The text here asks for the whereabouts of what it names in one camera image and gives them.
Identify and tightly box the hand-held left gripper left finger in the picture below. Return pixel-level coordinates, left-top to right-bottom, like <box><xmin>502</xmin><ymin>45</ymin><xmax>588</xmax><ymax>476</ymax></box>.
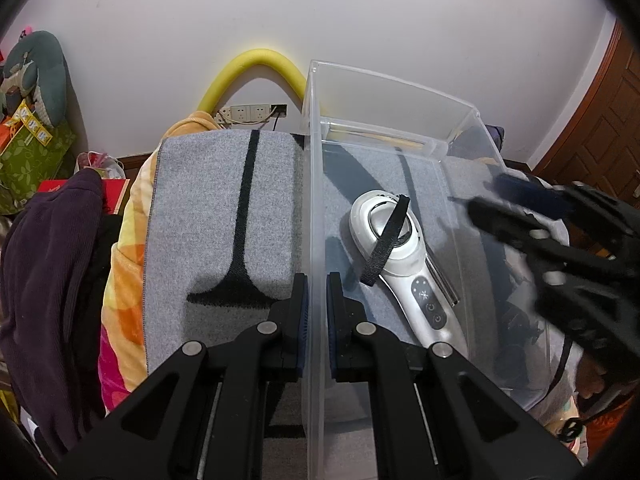
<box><xmin>59</xmin><ymin>273</ymin><xmax>310</xmax><ymax>480</ymax></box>

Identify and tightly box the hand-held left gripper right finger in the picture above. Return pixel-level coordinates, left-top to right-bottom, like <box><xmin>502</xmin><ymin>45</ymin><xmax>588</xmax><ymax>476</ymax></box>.
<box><xmin>326</xmin><ymin>272</ymin><xmax>583</xmax><ymax>480</ymax></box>

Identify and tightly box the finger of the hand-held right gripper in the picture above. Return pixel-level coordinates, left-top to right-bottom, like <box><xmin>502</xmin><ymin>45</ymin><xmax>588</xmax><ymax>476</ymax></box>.
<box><xmin>492</xmin><ymin>174</ymin><xmax>640</xmax><ymax>241</ymax></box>
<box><xmin>465</xmin><ymin>199</ymin><xmax>640</xmax><ymax>376</ymax></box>

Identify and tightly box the silver handheld massager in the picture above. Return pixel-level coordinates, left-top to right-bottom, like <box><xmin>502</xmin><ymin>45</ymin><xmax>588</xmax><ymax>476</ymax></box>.
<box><xmin>348</xmin><ymin>189</ymin><xmax>471</xmax><ymax>358</ymax></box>

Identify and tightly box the clear plastic storage box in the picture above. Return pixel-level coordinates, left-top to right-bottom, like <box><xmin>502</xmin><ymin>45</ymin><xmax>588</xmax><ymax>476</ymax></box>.
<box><xmin>300</xmin><ymin>59</ymin><xmax>557</xmax><ymax>480</ymax></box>

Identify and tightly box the wooden door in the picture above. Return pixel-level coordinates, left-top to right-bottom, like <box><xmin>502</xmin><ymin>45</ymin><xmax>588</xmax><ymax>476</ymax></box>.
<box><xmin>530</xmin><ymin>20</ymin><xmax>640</xmax><ymax>196</ymax></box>

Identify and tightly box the grey mat with black stripe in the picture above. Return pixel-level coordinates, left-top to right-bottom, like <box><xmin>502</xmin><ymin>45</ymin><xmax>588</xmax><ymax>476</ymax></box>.
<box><xmin>142</xmin><ymin>130</ymin><xmax>571</xmax><ymax>480</ymax></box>

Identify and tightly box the yellow orange printed blanket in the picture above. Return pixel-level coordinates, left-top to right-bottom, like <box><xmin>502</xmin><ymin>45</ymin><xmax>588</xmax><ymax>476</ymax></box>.
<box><xmin>97</xmin><ymin>109</ymin><xmax>223</xmax><ymax>417</ymax></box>

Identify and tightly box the white power strip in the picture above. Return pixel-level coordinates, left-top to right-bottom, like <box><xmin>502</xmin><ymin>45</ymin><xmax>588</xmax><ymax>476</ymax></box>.
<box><xmin>220</xmin><ymin>103</ymin><xmax>289</xmax><ymax>124</ymax></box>

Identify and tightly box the yellow foam tube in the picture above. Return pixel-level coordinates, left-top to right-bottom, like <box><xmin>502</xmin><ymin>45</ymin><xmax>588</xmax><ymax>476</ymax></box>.
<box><xmin>196</xmin><ymin>49</ymin><xmax>328</xmax><ymax>117</ymax></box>

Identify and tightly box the red box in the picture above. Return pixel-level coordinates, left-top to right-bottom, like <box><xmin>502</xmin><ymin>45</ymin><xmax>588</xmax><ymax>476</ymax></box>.
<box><xmin>37</xmin><ymin>179</ymin><xmax>132</xmax><ymax>216</ymax></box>

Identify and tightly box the clear plastic bag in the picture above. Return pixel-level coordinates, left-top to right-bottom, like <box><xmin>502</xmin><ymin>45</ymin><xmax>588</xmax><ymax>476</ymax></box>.
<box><xmin>75</xmin><ymin>151</ymin><xmax>127</xmax><ymax>181</ymax></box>

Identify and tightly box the dark purple garment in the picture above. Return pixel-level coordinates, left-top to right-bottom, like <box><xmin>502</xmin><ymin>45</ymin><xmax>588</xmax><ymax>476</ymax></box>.
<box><xmin>0</xmin><ymin>171</ymin><xmax>121</xmax><ymax>461</ymax></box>

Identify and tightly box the green leaf-print gift bag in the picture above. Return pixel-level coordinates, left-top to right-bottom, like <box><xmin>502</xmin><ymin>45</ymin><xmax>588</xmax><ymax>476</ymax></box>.
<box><xmin>0</xmin><ymin>100</ymin><xmax>78</xmax><ymax>218</ymax></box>

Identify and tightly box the grey green plush toy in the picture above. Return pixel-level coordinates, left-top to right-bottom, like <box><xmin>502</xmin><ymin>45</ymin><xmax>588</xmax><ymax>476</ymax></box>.
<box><xmin>0</xmin><ymin>30</ymin><xmax>71</xmax><ymax>126</ymax></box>

